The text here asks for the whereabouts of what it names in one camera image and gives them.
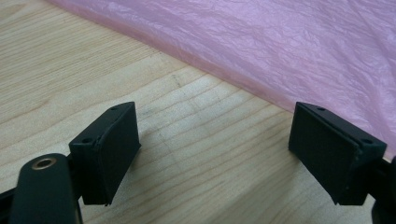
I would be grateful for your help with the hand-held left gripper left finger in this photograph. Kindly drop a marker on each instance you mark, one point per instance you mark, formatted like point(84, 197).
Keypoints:
point(106, 155)

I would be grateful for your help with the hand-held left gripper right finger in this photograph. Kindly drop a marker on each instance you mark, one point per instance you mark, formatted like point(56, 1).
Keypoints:
point(330, 155)

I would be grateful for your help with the pink plastic trash bag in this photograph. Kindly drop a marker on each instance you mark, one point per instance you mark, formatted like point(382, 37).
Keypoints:
point(280, 46)

